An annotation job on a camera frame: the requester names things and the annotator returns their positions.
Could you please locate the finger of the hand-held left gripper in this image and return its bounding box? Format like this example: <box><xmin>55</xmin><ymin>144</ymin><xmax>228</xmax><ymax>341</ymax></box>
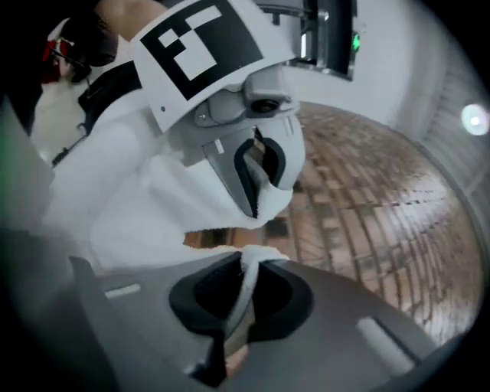
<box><xmin>255</xmin><ymin>113</ymin><xmax>307</xmax><ymax>191</ymax></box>

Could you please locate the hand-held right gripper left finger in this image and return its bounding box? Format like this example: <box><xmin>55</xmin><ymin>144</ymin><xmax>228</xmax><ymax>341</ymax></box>
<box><xmin>68</xmin><ymin>250</ymin><xmax>253</xmax><ymax>388</ymax></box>

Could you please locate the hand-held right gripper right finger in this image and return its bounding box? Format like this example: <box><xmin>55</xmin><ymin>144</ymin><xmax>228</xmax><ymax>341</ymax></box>
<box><xmin>224</xmin><ymin>259</ymin><xmax>441</xmax><ymax>392</ymax></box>

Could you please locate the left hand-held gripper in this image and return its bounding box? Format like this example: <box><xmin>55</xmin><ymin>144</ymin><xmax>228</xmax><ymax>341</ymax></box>
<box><xmin>132</xmin><ymin>0</ymin><xmax>302</xmax><ymax>220</ymax></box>

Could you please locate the white cloth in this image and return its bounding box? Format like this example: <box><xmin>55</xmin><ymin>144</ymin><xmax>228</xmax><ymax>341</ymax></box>
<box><xmin>41</xmin><ymin>97</ymin><xmax>306</xmax><ymax>307</ymax></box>

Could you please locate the person's left forearm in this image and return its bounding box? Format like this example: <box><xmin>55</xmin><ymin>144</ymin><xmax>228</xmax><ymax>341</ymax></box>
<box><xmin>109</xmin><ymin>0</ymin><xmax>172</xmax><ymax>40</ymax></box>

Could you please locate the person's white top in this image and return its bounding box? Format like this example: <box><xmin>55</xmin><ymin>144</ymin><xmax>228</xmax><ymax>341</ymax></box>
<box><xmin>32</xmin><ymin>80</ymin><xmax>95</xmax><ymax>164</ymax></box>

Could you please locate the round ceiling lamp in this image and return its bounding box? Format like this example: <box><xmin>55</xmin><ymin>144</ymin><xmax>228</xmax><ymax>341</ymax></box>
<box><xmin>460</xmin><ymin>103</ymin><xmax>490</xmax><ymax>136</ymax></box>

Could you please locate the red head-worn camera mount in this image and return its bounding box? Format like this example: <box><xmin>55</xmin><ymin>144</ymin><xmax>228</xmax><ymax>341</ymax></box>
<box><xmin>41</xmin><ymin>34</ymin><xmax>76</xmax><ymax>84</ymax></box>

